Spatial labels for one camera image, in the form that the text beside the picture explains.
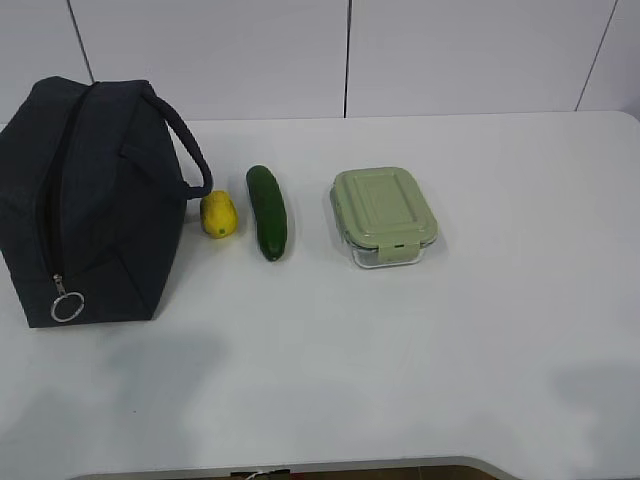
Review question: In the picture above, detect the green cucumber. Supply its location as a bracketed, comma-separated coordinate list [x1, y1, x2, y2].
[246, 165, 288, 261]

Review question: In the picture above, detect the glass container with green lid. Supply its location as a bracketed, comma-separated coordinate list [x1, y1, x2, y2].
[330, 167, 439, 269]

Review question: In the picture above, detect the yellow lemon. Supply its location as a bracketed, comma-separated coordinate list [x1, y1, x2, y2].
[200, 190, 238, 239]

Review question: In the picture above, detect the dark navy lunch bag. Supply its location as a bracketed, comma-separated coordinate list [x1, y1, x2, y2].
[1, 76, 213, 328]

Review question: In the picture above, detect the white cable at table edge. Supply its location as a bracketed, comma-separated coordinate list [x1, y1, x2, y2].
[229, 467, 292, 480]

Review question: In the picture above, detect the silver zipper pull ring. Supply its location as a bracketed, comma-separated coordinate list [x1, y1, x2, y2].
[49, 273, 86, 324]

